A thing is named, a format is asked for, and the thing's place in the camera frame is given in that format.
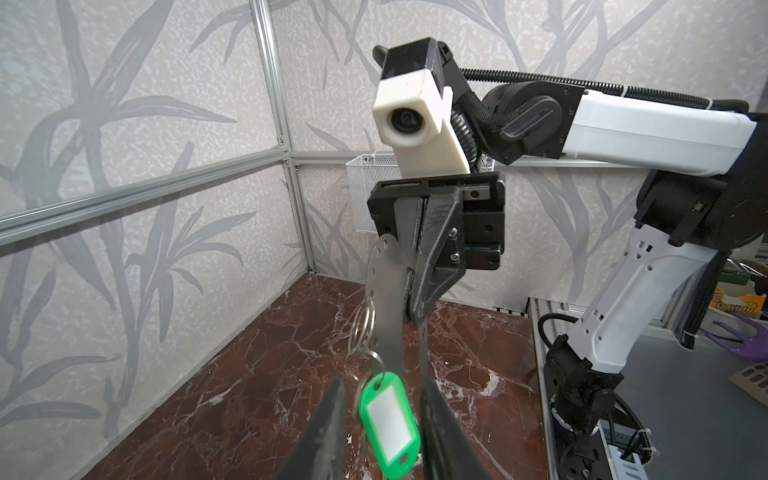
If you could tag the aluminium mounting rail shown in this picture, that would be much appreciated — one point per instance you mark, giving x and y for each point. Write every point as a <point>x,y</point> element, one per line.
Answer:
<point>604,338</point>

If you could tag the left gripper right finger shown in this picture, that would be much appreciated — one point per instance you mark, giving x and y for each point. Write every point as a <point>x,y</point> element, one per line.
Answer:
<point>446,451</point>

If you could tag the grey metal carabiner plate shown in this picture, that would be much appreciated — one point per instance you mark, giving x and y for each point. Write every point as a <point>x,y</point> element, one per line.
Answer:
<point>394,343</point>

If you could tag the aluminium frame corner post right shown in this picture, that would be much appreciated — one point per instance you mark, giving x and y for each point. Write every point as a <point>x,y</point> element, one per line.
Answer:
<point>261,13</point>

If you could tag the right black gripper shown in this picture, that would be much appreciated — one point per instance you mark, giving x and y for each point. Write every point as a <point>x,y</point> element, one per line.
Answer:
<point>429,231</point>

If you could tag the purple plastic tool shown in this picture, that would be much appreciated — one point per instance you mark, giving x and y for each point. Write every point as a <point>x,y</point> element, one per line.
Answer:
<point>750,348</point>

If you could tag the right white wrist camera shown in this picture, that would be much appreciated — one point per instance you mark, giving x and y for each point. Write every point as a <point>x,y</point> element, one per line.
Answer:
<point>413,108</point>

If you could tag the white wire mesh basket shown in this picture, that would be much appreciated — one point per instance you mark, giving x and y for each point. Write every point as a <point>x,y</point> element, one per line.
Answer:
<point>363,173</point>

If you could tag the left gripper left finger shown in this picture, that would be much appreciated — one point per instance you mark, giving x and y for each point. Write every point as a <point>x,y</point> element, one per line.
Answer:
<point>320,451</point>

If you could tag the key with green tag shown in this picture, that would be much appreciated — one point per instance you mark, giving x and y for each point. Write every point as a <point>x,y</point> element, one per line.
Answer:
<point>381,405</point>

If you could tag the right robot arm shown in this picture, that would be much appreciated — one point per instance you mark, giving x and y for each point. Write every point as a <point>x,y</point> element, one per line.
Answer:
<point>705,194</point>

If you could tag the aluminium frame horizontal bar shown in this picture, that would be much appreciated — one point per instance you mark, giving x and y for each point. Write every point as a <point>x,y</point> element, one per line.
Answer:
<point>37,221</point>

